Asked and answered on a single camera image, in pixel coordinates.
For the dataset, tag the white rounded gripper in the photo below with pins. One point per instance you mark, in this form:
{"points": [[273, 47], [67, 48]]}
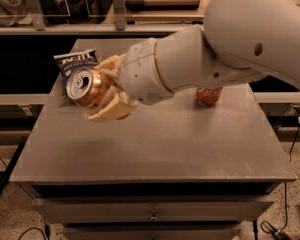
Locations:
{"points": [[140, 73]]}

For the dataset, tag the orange LaCroix can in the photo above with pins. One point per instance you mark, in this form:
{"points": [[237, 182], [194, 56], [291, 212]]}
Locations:
{"points": [[87, 86]]}

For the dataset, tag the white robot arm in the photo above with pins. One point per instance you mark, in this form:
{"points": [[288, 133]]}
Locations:
{"points": [[239, 41]]}

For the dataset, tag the red Coca-Cola can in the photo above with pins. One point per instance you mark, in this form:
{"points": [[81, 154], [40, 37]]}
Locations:
{"points": [[208, 96]]}

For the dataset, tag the blue salt vinegar chip bag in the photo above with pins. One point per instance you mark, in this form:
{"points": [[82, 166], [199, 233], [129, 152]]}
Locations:
{"points": [[70, 62]]}

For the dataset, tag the grey cabinet drawer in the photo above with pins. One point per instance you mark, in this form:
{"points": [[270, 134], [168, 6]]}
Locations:
{"points": [[210, 209]]}

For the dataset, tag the metal bracket middle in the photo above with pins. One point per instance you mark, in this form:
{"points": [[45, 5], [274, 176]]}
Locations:
{"points": [[119, 14]]}

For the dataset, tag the metal bracket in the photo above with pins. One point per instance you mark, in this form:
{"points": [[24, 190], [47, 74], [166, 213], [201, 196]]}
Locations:
{"points": [[36, 13], [119, 14]]}

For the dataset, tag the metal bracket left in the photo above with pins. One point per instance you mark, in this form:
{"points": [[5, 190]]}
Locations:
{"points": [[36, 13]]}

